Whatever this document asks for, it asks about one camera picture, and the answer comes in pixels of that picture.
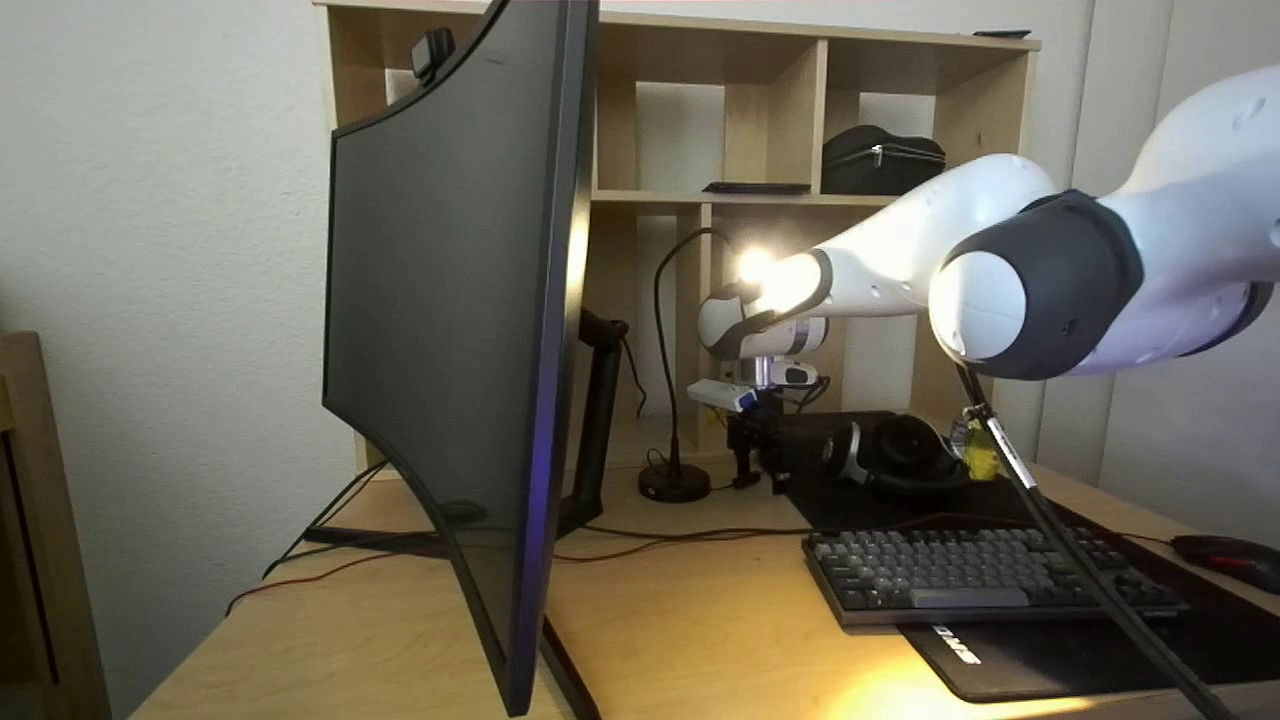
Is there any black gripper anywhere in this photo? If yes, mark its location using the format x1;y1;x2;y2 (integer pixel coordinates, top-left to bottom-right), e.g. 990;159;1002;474
723;392;809;495

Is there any black gooseneck desk lamp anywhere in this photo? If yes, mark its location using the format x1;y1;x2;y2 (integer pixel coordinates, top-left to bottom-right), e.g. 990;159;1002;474
631;223;803;509

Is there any black desk mat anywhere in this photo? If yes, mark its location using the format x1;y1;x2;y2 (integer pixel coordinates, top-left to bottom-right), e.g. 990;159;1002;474
778;409;1280;704

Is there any black monitor stand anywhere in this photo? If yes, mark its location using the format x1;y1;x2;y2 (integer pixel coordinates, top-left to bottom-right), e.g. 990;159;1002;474
300;309;631;720

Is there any black keyboard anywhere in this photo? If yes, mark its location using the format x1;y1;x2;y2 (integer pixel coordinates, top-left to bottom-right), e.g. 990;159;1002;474
799;521;1202;633

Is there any flat black device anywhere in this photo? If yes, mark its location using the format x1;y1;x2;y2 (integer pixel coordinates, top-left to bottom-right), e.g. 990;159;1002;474
701;175;817;199

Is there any light wooden shelf unit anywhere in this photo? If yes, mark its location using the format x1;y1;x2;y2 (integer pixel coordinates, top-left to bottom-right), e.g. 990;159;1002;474
316;0;1044;462

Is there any black bag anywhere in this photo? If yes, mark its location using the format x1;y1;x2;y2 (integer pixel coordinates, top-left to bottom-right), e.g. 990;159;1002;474
821;120;948;199

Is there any black curved monitor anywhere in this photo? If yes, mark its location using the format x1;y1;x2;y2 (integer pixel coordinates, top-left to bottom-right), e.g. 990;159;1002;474
321;0;599;715

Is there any black computer mouse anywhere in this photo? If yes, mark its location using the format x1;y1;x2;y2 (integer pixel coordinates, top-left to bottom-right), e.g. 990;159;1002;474
1167;530;1280;597

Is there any brown wooden furniture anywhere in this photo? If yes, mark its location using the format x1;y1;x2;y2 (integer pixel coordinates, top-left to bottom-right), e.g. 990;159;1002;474
0;332;118;720

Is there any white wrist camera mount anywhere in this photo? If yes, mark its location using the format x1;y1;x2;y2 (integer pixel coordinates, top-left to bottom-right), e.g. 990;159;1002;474
686;376;826;415

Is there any dark red keyboard cable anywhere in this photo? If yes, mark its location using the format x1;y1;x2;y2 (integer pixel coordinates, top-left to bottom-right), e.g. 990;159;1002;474
552;517;817;565

